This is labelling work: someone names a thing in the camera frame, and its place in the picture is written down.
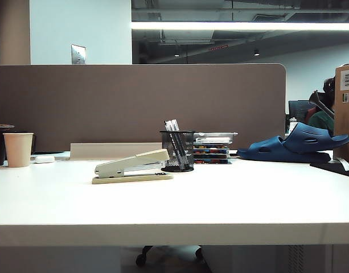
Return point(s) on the navy blue leaning slipper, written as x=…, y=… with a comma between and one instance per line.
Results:
x=313, y=139

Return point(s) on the paper-wrapped green straw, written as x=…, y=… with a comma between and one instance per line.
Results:
x=348, y=164

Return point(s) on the tall brown cardboard box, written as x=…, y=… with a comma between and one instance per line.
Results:
x=346, y=122

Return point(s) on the navy blue flat-lying slipper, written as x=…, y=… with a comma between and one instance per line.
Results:
x=265, y=149

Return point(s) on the pens in cup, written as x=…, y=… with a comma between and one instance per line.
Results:
x=168, y=125

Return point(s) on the red LED ceiling sign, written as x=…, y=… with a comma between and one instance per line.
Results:
x=219, y=47

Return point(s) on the long ceiling light strip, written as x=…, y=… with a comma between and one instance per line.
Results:
x=234, y=25

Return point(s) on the beige desk stapler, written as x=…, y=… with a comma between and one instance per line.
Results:
x=125, y=167

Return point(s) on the brown desk partition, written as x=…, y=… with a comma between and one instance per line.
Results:
x=106, y=105

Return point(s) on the colourful flat card box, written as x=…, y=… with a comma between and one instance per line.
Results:
x=211, y=161
x=211, y=152
x=211, y=147
x=211, y=156

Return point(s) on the black mouse pad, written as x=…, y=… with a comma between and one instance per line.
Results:
x=333, y=169

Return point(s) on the person in green shirt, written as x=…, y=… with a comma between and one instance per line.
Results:
x=323, y=122

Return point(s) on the beige paper cup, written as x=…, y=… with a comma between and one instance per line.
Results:
x=18, y=149

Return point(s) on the black mesh pen holder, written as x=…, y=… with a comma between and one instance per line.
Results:
x=177, y=159

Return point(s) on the metal wall switch plate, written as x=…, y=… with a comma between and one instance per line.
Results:
x=78, y=54

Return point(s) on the white earbuds case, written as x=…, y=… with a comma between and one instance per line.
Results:
x=44, y=158

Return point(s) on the black clear-capped pen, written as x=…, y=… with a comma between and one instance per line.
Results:
x=174, y=123

